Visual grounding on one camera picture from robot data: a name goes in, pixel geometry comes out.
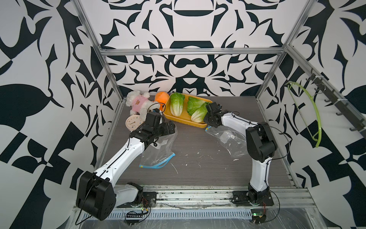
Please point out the left black electronics board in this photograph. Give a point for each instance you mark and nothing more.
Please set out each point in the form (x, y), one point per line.
(133, 217)

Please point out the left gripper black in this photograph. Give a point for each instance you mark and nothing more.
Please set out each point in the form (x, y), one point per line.
(163, 129)

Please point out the clear zipper bag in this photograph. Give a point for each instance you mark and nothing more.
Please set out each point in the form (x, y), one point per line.
(233, 141)
(156, 157)

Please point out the yellow plastic tray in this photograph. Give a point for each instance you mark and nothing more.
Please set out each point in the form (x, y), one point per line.
(184, 118)

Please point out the right green led board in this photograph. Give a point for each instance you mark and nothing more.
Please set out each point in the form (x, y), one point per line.
(258, 216)

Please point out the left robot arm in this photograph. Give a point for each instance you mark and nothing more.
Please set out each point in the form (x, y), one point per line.
(97, 192)

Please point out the chinese cabbage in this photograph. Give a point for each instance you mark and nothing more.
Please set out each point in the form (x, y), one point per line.
(199, 114)
(193, 104)
(177, 104)

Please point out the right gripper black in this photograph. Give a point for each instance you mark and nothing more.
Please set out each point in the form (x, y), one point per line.
(210, 113)

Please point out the orange plush toy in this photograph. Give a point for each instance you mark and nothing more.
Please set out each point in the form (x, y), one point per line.
(161, 98)

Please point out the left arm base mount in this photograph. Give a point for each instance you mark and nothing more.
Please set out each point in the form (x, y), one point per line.
(144, 199)

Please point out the white plush toy pink shirt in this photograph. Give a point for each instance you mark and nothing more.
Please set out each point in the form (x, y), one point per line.
(140, 104)

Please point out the small round beige clock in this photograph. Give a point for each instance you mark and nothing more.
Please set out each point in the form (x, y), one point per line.
(133, 122)

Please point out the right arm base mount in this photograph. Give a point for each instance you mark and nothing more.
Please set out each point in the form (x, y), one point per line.
(252, 198)

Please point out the black wall hook rail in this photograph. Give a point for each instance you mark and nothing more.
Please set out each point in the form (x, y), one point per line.
(335, 98)

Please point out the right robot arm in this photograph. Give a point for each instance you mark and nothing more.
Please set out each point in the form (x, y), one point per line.
(260, 144)

